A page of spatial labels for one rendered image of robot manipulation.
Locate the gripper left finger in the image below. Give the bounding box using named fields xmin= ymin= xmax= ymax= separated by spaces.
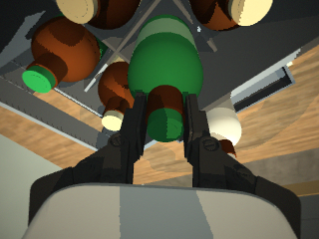
xmin=28 ymin=92 xmax=147 ymax=226

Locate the brown bottle with beige cap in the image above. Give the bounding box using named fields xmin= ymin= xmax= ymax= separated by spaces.
xmin=56 ymin=0 xmax=143 ymax=30
xmin=188 ymin=0 xmax=272 ymax=32

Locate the brown bottle with green cap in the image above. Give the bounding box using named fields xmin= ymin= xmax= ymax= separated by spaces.
xmin=22 ymin=13 xmax=109 ymax=94

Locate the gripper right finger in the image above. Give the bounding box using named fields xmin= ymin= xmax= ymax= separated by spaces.
xmin=183 ymin=94 xmax=301 ymax=239

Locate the grey rectangular tray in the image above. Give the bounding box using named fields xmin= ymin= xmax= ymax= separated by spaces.
xmin=230 ymin=64 xmax=295 ymax=114

